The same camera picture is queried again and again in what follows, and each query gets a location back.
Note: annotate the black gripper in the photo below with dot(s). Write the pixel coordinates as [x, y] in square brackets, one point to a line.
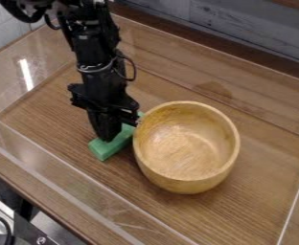
[103, 97]

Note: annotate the green rectangular block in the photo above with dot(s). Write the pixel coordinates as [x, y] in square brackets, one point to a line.
[106, 149]

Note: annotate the brown wooden bowl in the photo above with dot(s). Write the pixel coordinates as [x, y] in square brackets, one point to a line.
[186, 145]

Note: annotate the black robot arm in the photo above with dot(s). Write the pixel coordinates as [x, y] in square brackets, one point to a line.
[86, 23]

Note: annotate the clear acrylic tray wall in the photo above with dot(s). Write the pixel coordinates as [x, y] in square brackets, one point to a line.
[102, 199]

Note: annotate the black metal bracket with bolt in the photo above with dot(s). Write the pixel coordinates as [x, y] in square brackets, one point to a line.
[28, 234]

